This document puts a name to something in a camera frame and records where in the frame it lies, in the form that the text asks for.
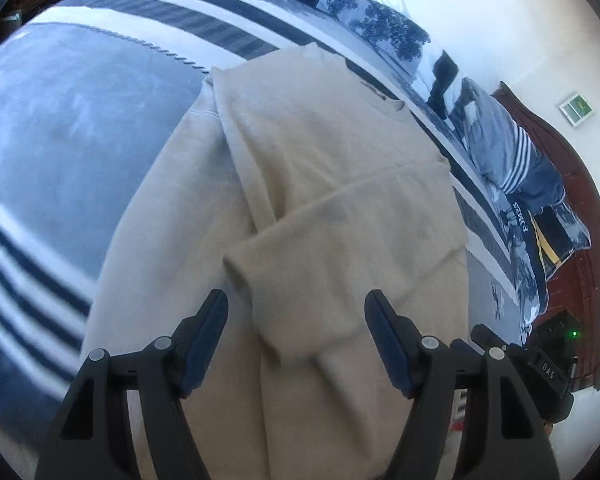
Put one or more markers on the long blue patterned pillow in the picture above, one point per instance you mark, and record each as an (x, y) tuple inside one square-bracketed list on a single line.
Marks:
[(380, 25)]

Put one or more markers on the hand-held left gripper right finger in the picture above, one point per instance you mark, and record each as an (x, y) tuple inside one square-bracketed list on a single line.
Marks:
[(387, 347)]

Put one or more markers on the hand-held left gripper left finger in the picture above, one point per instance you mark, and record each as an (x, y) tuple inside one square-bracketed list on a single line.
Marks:
[(205, 342)]

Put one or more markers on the dark wooden headboard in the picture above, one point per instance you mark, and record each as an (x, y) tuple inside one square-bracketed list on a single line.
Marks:
[(580, 210)]

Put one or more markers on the white wall control panel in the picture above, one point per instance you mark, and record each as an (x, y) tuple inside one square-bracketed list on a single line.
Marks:
[(577, 108)]

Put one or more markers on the dark blue fleece cloth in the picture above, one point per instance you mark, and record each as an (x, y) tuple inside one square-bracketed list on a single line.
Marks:
[(545, 185)]

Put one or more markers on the beige sweater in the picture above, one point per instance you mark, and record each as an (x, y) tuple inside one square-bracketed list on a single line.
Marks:
[(305, 160)]

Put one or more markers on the bed with blue striped sheet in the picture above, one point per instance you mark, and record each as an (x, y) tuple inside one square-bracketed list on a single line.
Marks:
[(80, 110)]

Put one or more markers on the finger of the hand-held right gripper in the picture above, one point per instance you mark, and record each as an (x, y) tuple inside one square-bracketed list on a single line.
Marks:
[(485, 335)]

